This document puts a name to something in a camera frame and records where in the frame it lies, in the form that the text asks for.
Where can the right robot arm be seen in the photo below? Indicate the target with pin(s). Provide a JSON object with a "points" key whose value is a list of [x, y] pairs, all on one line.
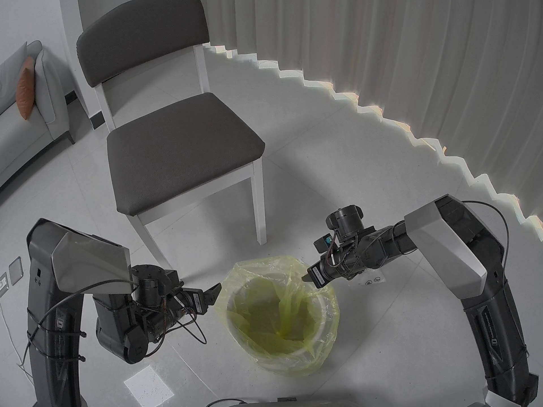
{"points": [[441, 235]]}

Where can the pale grey sofa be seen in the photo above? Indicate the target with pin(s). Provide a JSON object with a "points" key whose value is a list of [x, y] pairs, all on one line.
{"points": [[17, 142]]}

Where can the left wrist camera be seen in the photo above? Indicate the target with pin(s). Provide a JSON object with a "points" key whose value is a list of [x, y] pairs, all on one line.
{"points": [[172, 278]]}

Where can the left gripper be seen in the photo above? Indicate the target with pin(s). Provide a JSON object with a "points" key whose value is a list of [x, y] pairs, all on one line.
{"points": [[193, 302]]}

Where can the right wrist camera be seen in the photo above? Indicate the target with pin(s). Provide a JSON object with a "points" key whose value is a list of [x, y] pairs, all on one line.
{"points": [[323, 244]]}

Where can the dark grey white-legged chair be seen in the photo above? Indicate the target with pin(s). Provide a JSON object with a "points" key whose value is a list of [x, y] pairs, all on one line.
{"points": [[182, 142]]}

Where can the white curtain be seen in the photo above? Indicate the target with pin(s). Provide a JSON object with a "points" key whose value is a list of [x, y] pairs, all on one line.
{"points": [[381, 36]]}

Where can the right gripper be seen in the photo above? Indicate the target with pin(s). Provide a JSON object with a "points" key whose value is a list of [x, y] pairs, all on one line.
{"points": [[326, 271]]}

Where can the yellow plastic bag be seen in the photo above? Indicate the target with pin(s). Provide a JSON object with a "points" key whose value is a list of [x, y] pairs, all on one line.
{"points": [[237, 276]]}

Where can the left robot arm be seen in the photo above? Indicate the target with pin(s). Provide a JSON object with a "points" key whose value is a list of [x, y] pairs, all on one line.
{"points": [[85, 252]]}

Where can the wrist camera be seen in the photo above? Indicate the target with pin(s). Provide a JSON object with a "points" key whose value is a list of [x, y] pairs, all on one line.
{"points": [[172, 278], [323, 244]]}

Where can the white trash bin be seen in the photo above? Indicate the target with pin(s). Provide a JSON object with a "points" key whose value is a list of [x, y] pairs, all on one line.
{"points": [[326, 312]]}

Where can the orange cushion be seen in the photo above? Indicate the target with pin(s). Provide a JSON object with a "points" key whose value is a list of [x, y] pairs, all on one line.
{"points": [[26, 91]]}

